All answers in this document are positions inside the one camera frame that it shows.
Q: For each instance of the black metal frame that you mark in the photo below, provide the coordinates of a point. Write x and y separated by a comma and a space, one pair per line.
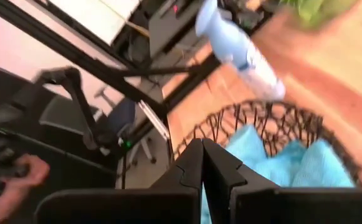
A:
59, 43

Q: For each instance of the large dark wicker basket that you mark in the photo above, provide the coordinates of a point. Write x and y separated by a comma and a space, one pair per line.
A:
347, 158

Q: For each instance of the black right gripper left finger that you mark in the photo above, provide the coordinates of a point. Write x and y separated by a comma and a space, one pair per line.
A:
168, 205

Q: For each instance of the grey cabinet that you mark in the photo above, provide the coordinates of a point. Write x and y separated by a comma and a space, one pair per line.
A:
168, 28

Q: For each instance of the black mesh office chair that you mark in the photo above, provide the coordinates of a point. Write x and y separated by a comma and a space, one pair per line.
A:
65, 115

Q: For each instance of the white desk top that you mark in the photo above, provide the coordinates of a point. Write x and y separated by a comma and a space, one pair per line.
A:
99, 15

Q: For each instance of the white spray bottle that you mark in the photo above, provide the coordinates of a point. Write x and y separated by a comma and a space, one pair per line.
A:
240, 46

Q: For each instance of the blue microfiber towel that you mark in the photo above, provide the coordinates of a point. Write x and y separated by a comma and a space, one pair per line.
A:
252, 149
321, 168

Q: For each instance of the green microfiber towel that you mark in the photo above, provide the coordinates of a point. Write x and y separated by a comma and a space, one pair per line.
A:
314, 11

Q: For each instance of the person's hand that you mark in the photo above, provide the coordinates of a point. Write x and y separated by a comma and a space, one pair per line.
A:
21, 183

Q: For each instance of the dark blue office chair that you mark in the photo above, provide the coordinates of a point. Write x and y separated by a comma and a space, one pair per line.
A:
121, 118

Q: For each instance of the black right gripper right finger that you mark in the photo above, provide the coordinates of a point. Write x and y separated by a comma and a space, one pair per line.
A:
261, 205

